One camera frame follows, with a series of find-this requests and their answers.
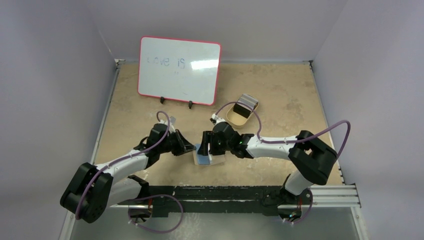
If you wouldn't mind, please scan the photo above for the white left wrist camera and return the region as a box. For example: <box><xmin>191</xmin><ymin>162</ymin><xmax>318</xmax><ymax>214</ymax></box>
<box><xmin>167</xmin><ymin>116</ymin><xmax>176</xmax><ymax>133</ymax></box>

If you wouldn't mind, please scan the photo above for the aluminium extrusion frame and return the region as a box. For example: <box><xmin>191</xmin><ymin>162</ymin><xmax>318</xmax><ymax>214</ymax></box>
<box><xmin>310</xmin><ymin>185</ymin><xmax>361</xmax><ymax>208</ymax></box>

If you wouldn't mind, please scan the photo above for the beige oval card tray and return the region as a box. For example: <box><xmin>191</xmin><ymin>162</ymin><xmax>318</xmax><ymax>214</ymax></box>
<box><xmin>226</xmin><ymin>103</ymin><xmax>254</xmax><ymax>129</ymax></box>

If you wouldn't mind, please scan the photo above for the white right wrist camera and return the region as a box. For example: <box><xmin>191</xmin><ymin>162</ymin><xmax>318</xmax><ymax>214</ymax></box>
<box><xmin>209</xmin><ymin>113</ymin><xmax>225</xmax><ymax>126</ymax></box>

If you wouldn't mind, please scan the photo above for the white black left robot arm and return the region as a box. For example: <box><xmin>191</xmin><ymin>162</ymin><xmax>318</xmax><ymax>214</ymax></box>
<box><xmin>59</xmin><ymin>121</ymin><xmax>196</xmax><ymax>223</ymax></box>

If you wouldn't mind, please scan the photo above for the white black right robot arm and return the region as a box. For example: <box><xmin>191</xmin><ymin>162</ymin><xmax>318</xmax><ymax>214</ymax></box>
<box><xmin>193</xmin><ymin>121</ymin><xmax>338</xmax><ymax>204</ymax></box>

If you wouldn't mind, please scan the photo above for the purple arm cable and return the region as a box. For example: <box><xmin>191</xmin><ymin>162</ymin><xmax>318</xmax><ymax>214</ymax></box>
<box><xmin>213</xmin><ymin>101</ymin><xmax>352</xmax><ymax>158</ymax></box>
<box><xmin>74</xmin><ymin>110</ymin><xmax>171</xmax><ymax>221</ymax></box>

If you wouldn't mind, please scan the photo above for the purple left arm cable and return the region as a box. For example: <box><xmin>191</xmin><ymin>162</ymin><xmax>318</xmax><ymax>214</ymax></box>
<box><xmin>74</xmin><ymin>110</ymin><xmax>171</xmax><ymax>221</ymax></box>

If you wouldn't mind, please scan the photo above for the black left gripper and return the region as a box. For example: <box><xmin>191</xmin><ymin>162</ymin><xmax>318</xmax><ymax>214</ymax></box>
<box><xmin>158</xmin><ymin>129</ymin><xmax>196</xmax><ymax>157</ymax></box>

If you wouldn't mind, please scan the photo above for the pink framed whiteboard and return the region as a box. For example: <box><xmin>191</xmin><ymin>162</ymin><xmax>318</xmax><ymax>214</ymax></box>
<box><xmin>137</xmin><ymin>36</ymin><xmax>222</xmax><ymax>106</ymax></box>

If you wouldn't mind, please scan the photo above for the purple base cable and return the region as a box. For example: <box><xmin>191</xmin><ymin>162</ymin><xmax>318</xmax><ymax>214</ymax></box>
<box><xmin>281</xmin><ymin>192</ymin><xmax>316</xmax><ymax>226</ymax></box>
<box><xmin>127</xmin><ymin>194</ymin><xmax>185</xmax><ymax>235</ymax></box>

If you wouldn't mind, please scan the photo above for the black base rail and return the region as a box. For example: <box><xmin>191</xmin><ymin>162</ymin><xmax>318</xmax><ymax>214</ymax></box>
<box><xmin>117</xmin><ymin>183</ymin><xmax>313</xmax><ymax>221</ymax></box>

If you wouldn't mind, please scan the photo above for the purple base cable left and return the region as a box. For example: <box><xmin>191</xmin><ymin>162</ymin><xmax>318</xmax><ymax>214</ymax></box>
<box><xmin>127</xmin><ymin>194</ymin><xmax>185</xmax><ymax>235</ymax></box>

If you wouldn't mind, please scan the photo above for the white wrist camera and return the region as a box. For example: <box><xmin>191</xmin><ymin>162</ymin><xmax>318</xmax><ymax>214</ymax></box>
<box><xmin>209</xmin><ymin>113</ymin><xmax>225</xmax><ymax>126</ymax></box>
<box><xmin>167</xmin><ymin>116</ymin><xmax>176</xmax><ymax>133</ymax></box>

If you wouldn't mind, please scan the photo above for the beige card holder wallet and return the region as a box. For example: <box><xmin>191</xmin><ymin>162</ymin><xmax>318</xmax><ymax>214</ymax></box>
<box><xmin>193</xmin><ymin>143</ymin><xmax>227</xmax><ymax>166</ymax></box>

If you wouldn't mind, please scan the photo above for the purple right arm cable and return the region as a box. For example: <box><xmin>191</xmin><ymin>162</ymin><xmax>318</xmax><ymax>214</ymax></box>
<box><xmin>213</xmin><ymin>101</ymin><xmax>352</xmax><ymax>158</ymax></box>

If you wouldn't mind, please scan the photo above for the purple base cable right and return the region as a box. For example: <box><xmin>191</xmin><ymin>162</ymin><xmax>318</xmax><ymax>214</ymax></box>
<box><xmin>281</xmin><ymin>192</ymin><xmax>316</xmax><ymax>226</ymax></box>

